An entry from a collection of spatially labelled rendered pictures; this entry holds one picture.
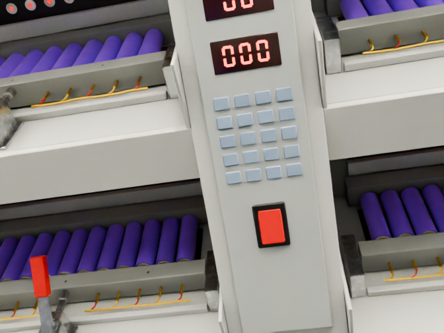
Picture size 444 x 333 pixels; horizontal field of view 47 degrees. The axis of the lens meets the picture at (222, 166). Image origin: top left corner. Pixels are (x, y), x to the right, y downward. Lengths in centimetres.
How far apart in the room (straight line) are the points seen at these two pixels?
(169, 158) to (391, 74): 17
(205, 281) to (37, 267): 15
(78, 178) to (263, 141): 15
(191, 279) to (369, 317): 16
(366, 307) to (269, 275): 10
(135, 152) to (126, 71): 8
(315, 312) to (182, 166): 15
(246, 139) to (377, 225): 19
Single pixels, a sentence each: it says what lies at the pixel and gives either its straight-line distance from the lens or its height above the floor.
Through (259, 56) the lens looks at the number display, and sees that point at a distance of 35.
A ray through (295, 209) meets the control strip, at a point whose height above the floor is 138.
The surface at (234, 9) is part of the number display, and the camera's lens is 35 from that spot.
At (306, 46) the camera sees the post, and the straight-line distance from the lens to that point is 36.
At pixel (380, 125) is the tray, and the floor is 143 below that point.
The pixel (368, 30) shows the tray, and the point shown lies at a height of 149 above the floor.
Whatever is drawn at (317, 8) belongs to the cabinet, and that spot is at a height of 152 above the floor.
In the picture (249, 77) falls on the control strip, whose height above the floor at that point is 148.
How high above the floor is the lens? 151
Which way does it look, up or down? 14 degrees down
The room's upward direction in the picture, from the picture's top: 10 degrees counter-clockwise
